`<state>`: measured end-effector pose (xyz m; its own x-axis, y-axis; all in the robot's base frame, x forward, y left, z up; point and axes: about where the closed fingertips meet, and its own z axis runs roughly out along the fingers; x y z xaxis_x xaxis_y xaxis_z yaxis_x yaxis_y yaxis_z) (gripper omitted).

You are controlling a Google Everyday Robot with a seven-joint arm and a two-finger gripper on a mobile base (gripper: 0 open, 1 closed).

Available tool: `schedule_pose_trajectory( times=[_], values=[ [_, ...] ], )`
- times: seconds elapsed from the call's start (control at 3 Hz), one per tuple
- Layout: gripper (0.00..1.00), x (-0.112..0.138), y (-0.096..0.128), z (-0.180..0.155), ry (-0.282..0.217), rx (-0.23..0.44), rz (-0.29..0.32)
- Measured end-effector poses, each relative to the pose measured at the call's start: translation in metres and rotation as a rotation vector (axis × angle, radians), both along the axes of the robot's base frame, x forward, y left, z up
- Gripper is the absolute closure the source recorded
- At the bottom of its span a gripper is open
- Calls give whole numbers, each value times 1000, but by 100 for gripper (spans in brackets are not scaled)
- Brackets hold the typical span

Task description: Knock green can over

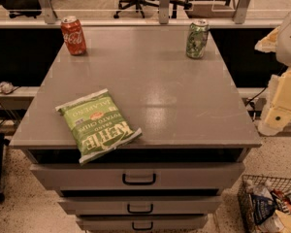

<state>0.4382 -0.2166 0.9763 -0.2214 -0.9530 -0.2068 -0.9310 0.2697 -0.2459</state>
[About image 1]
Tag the middle grey drawer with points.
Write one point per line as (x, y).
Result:
(140, 206)

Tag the green soda can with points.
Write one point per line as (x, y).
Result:
(197, 38)

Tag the red snack bag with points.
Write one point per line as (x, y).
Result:
(282, 202)

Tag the red Coca-Cola can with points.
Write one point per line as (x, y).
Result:
(73, 35)

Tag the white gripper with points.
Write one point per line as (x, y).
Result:
(290, 46)

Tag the top grey drawer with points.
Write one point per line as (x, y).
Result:
(137, 176)

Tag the wire basket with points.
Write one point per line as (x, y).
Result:
(261, 186)

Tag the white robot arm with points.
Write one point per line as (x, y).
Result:
(283, 48)

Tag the grey drawer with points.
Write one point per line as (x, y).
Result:
(140, 223)
(140, 206)
(137, 176)

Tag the yellow snack bag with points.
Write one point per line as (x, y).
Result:
(283, 222)

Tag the grey drawer cabinet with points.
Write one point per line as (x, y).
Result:
(189, 110)

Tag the bottom grey drawer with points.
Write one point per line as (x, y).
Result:
(140, 223)

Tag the green Kettle chips bag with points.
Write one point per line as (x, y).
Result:
(97, 125)

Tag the metal glass railing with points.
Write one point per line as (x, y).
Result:
(260, 13)

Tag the dark blue snack bag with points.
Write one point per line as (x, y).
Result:
(263, 208)

